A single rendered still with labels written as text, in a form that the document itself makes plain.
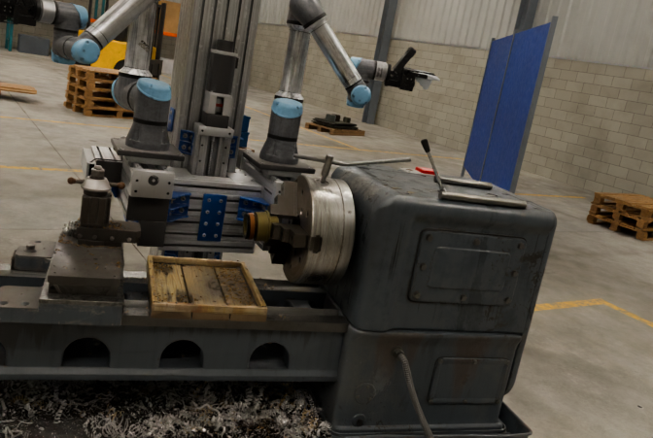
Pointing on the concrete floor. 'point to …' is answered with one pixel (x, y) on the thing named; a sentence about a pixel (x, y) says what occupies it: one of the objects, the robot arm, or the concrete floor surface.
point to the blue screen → (507, 105)
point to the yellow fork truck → (114, 53)
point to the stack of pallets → (87, 98)
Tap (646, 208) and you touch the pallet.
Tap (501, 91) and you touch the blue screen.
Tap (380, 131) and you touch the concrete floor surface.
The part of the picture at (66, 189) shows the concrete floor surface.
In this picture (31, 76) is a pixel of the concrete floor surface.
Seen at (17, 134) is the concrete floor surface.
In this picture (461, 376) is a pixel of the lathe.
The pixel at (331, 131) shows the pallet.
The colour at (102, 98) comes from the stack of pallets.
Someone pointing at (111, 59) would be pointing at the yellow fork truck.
